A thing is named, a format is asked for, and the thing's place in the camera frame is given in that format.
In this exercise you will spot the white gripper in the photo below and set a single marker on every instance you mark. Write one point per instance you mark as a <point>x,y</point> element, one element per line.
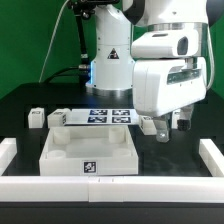
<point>162,86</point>

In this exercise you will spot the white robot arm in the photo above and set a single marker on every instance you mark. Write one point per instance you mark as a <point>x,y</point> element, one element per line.
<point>112,69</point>

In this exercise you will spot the white sheet with markers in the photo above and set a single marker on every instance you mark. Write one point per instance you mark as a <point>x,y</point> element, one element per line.
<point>102,117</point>

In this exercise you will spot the white U-shaped obstacle fence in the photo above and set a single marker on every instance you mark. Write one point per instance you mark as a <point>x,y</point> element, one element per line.
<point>104,189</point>

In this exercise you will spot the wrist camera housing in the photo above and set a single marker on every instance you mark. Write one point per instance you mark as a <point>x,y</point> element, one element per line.
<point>152,45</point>

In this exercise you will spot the black camera stand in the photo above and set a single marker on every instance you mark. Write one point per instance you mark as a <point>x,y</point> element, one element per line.
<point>83,10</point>

